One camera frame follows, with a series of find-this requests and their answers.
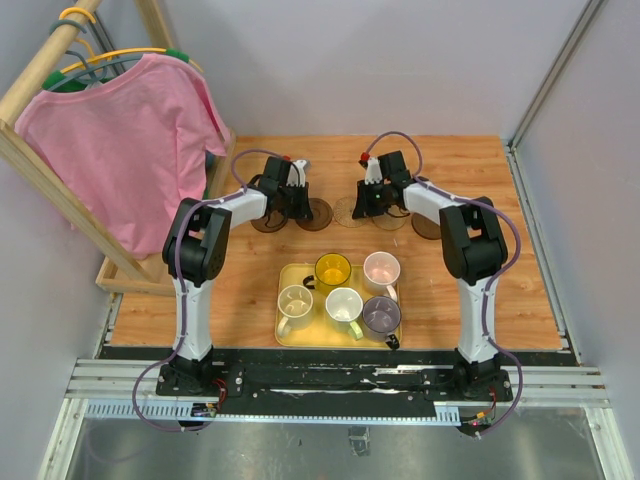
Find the small woven rattan coaster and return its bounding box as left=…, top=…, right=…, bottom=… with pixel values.
left=372, top=214, right=407, bottom=231

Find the large woven rattan coaster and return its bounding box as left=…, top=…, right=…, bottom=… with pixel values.
left=333, top=196, right=367, bottom=228

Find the brown wooden coaster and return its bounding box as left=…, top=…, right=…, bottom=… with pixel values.
left=411, top=214, right=441, bottom=240
left=296, top=198, right=333, bottom=232
left=251, top=212, right=288, bottom=233

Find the pink translucent cup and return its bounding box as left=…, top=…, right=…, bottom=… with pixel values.
left=363, top=251, right=401, bottom=302

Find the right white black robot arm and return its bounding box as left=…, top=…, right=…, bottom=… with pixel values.
left=352, top=151, right=508, bottom=400

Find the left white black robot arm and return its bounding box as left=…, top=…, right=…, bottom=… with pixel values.
left=162, top=156, right=313, bottom=396

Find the yellow transparent cup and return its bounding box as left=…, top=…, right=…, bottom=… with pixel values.
left=302, top=253, right=352, bottom=296

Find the cream mug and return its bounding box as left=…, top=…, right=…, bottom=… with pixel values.
left=276, top=285, right=314, bottom=338

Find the purple translucent mug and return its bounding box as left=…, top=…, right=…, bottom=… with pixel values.
left=361, top=296, right=402, bottom=350

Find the pink t-shirt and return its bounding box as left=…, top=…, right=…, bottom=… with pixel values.
left=15, top=54, right=230, bottom=259

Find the wooden clothes rack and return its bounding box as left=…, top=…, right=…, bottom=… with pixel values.
left=1, top=1, right=233, bottom=285

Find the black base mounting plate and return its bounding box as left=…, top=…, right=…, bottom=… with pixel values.
left=156, top=349, right=514, bottom=417

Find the grey teal hanger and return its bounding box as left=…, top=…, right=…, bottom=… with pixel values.
left=41, top=37, right=142, bottom=93

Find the yellow green hanger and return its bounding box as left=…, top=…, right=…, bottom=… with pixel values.
left=41, top=5, right=205, bottom=92

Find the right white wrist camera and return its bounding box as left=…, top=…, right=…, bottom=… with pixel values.
left=358, top=152, right=384, bottom=186

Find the white mug green handle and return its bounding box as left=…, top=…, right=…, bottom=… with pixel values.
left=325, top=287, right=364, bottom=341

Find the white slotted cable duct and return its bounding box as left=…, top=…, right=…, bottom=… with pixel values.
left=82, top=402, right=461, bottom=426

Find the aluminium frame rail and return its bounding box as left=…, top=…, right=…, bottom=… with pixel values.
left=504, top=0, right=609, bottom=151

